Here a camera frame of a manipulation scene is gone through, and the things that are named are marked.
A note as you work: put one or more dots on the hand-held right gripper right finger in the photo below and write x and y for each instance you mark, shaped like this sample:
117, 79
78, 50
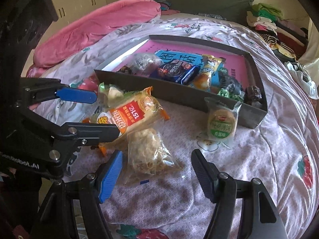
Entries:
203, 174

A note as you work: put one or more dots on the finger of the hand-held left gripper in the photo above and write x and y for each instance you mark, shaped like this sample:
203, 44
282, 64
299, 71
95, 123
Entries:
99, 133
74, 95

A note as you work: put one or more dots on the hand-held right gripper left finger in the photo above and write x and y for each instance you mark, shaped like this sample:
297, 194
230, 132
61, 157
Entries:
111, 179

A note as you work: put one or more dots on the small green snack packet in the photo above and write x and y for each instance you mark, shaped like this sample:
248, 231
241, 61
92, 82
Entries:
111, 93

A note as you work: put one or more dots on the orange-labelled rice cracker packet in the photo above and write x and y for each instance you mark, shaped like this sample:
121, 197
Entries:
134, 112

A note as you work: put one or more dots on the clear packet of brown snack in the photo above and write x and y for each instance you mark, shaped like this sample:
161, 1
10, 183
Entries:
147, 151

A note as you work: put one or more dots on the round biscuit packet green label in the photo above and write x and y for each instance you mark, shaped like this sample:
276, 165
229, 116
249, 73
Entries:
220, 122

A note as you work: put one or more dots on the clear bag of candy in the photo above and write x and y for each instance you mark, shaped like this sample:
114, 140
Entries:
144, 62

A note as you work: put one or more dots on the dark cardboard box tray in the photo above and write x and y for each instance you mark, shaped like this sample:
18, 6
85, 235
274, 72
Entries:
174, 97

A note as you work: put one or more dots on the dark green snack packet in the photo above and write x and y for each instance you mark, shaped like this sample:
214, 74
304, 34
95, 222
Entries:
229, 86

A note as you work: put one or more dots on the dark brown snack packet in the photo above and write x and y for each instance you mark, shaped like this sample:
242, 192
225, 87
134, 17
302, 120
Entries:
253, 93

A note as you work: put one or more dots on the blue cookie packet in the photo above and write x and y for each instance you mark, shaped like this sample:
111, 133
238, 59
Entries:
174, 71

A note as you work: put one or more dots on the yellow bread packet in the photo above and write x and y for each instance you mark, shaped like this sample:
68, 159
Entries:
208, 72

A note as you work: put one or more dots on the pink quilt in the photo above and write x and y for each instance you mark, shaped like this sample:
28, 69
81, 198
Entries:
87, 29

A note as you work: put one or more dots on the cream wardrobe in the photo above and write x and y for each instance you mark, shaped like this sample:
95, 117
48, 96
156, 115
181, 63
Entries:
74, 0

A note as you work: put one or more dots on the white plastic bag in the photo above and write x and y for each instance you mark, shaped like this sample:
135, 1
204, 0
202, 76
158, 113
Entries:
302, 79

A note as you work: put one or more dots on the grey headboard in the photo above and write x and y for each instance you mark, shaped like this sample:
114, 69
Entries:
187, 0

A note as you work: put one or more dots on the pile of folded clothes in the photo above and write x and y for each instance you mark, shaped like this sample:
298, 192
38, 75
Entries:
264, 15

